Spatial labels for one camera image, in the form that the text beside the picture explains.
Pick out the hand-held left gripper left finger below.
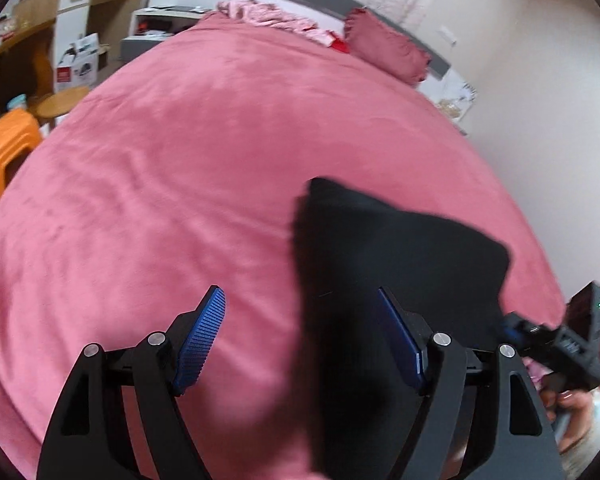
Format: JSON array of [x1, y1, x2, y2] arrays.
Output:
[[36, 285, 227, 480]]

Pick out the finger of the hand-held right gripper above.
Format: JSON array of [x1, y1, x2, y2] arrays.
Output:
[[499, 312, 533, 356]]

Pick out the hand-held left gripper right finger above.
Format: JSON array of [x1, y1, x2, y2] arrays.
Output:
[[377, 287, 566, 480]]

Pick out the black pants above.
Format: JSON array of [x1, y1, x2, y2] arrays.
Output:
[[292, 177, 512, 480]]

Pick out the person's right forearm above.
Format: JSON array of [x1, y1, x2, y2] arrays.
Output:
[[555, 392, 600, 468]]

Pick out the person's right hand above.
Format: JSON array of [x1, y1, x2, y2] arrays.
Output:
[[539, 375, 588, 418]]

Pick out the pink bed blanket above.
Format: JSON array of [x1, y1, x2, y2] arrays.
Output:
[[0, 10, 600, 480]]

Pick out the white nightstand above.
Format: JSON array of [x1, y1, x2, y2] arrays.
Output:
[[120, 6, 216, 63], [432, 92, 476, 136]]

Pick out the orange plastic stool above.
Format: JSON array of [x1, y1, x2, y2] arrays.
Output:
[[0, 110, 43, 206]]

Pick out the round wooden stool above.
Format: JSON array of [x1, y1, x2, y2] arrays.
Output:
[[36, 85, 91, 121]]

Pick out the dark pink ruffled pillow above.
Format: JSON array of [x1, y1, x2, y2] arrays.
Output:
[[344, 9, 433, 86]]

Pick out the white and red cardboard box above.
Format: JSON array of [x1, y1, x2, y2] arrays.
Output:
[[55, 32, 102, 93]]

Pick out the pink floral garment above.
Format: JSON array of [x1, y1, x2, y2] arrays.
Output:
[[215, 0, 333, 46]]

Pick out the wooden desk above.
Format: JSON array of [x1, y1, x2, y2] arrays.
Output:
[[0, 0, 148, 136]]

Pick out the white cabinet door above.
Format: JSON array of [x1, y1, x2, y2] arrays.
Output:
[[55, 0, 98, 61]]

